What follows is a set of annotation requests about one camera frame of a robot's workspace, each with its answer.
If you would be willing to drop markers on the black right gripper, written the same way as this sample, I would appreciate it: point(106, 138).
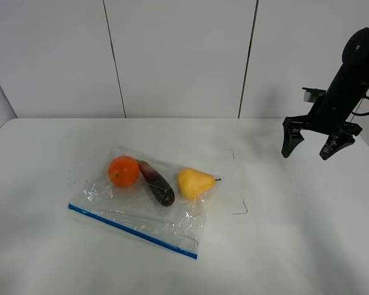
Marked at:
point(322, 118)

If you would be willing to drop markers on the clear zip bag blue zipper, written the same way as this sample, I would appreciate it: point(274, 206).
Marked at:
point(135, 210)

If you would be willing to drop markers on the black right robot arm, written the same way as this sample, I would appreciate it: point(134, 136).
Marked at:
point(351, 83)

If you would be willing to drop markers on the yellow pear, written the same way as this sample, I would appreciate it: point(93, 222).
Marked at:
point(194, 184)

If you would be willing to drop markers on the purple eggplant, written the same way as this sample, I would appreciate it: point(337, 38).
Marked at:
point(160, 188)

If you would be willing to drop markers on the orange fruit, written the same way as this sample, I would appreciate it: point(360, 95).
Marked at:
point(123, 171)

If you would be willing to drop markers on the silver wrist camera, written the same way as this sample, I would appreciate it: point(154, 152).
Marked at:
point(312, 94)

